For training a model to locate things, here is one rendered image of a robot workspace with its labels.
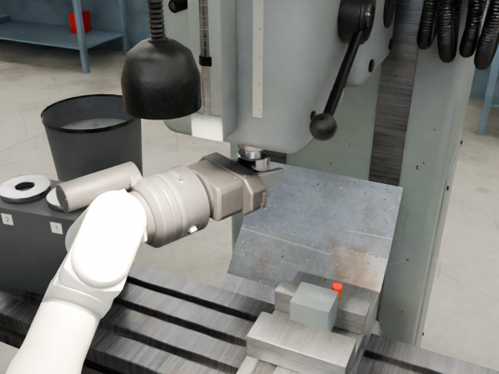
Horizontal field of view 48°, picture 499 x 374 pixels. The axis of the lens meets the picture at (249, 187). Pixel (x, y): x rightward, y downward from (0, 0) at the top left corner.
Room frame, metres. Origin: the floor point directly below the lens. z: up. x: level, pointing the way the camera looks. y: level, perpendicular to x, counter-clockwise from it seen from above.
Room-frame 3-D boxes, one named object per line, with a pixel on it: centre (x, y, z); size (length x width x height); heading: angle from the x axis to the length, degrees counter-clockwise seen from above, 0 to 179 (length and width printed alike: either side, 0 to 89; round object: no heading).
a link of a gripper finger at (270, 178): (0.68, -0.03, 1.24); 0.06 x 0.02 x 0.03; 131
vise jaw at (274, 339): (0.61, -0.08, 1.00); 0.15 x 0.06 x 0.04; 66
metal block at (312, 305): (0.66, -0.10, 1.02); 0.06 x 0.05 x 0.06; 66
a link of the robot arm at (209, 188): (0.64, 0.06, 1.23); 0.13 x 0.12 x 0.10; 41
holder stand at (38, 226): (0.89, 0.36, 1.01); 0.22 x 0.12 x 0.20; 73
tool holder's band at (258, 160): (0.70, -0.01, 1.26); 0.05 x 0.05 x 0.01
